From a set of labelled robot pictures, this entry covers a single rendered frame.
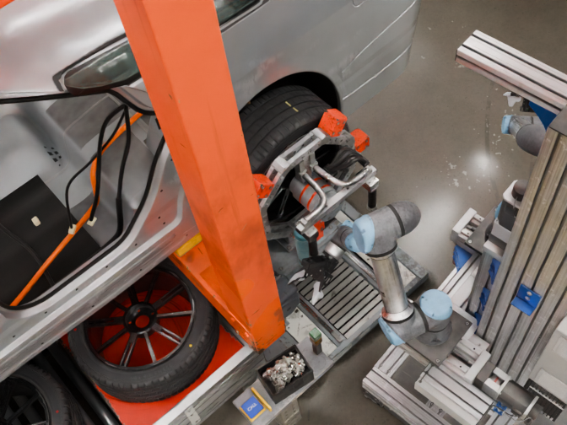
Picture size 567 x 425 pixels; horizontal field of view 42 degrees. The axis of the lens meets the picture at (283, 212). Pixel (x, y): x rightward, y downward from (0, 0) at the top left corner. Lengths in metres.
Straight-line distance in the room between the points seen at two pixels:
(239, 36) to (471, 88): 2.27
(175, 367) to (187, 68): 1.79
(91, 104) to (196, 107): 1.64
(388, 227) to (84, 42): 1.12
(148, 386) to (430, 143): 2.14
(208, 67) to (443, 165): 2.68
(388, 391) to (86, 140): 1.73
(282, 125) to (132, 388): 1.29
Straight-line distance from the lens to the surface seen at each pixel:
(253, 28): 2.68
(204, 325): 3.30
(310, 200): 3.07
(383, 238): 2.42
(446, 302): 2.70
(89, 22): 2.44
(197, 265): 3.23
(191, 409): 3.34
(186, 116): 1.81
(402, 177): 4.21
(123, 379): 3.29
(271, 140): 2.92
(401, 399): 3.42
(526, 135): 2.65
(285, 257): 3.71
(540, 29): 5.04
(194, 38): 1.68
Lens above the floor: 3.48
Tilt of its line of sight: 58 degrees down
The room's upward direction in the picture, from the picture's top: 10 degrees counter-clockwise
